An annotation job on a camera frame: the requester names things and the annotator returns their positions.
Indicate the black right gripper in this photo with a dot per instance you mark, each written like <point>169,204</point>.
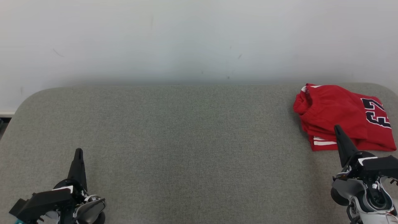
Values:
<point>382,168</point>

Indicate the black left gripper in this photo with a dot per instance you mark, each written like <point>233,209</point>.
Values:
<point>43,202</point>

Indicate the red jersey with white sleeves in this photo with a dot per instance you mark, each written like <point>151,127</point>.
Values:
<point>381,137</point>

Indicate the red shorts with white stripe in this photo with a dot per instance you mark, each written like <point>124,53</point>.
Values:
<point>329,109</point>

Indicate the white baseboard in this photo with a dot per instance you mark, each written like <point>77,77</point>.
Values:
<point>6,114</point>

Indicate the grey fabric sofa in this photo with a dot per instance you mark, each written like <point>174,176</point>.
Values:
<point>186,140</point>

